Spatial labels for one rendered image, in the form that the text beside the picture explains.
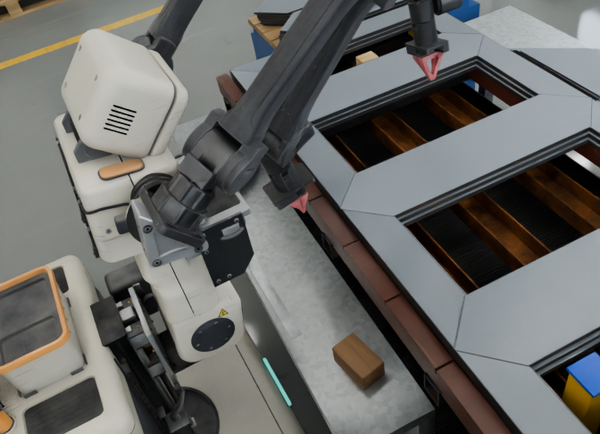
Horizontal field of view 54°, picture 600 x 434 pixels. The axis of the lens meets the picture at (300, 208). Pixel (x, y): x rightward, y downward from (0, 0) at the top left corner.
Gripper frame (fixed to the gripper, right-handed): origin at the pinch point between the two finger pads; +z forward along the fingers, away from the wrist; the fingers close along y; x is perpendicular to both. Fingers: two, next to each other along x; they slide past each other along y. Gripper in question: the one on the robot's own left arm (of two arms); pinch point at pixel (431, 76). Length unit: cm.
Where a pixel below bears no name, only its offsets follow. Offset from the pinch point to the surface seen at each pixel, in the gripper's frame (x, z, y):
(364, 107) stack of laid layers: 11.1, 9.5, 20.1
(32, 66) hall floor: 114, 18, 325
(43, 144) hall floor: 119, 43, 224
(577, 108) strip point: -30.7, 17.0, -15.8
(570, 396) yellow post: 25, 33, -72
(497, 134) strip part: -8.3, 15.9, -12.8
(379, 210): 30.4, 16.9, -19.6
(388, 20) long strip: -20, -1, 56
